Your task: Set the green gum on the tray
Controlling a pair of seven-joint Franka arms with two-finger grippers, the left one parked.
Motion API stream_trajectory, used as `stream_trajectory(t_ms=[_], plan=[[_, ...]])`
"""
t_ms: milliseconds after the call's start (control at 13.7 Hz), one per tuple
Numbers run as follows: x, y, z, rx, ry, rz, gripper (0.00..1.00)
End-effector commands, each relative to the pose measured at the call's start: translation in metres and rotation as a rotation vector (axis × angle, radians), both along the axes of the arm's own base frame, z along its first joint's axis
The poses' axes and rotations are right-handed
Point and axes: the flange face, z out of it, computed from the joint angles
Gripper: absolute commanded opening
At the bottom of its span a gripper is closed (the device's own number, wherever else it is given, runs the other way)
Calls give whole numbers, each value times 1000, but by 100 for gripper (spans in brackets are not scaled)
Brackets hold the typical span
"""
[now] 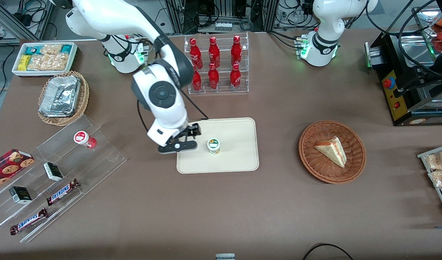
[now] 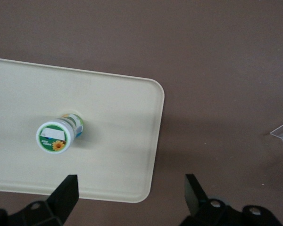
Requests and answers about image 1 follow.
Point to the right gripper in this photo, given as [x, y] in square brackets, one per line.
[190, 130]

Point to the green yogurt cup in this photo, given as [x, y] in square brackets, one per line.
[214, 146]

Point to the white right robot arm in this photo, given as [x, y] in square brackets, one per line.
[163, 94]

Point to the beige plastic tray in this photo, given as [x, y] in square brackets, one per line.
[235, 151]

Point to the tray of snack bags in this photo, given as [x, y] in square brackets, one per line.
[423, 156]

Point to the red emergency stop button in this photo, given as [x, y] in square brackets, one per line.
[389, 83]

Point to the black oven machine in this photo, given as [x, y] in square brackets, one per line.
[390, 54]

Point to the red cola bottle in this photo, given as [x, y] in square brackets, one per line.
[197, 81]
[235, 78]
[213, 78]
[196, 52]
[214, 53]
[236, 52]

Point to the clear snack bag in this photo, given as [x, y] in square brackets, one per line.
[441, 178]
[437, 160]

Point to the clear acrylic bottle rack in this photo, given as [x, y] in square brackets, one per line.
[224, 47]

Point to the wrapped sandwich wedge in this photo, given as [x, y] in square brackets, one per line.
[332, 150]

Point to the clear acrylic tiered stand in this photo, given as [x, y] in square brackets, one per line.
[91, 162]

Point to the red yogurt cup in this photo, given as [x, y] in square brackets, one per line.
[83, 138]

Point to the white power strip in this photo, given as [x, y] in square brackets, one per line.
[223, 26]

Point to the oval light wicker basket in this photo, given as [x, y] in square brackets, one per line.
[84, 94]

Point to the round brown wicker basket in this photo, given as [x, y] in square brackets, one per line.
[314, 166]

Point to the small grey device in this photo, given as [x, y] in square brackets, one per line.
[225, 257]

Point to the aluminium foil container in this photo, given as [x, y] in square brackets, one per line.
[67, 85]
[56, 106]

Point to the white rectangular snack bin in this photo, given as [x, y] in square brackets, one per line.
[73, 57]

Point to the Snickers chocolate bar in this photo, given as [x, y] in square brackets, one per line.
[29, 221]
[62, 192]

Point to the small black box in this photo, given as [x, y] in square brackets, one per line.
[20, 195]
[53, 171]

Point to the teal snack packet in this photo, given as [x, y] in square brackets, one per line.
[66, 49]
[33, 50]

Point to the clear cracker bag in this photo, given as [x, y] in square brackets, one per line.
[37, 62]
[51, 49]
[58, 61]

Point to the yellow snack packet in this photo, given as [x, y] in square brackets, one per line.
[24, 62]

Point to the red cookie box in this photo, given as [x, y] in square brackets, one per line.
[8, 166]

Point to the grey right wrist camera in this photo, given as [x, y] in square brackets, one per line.
[177, 146]

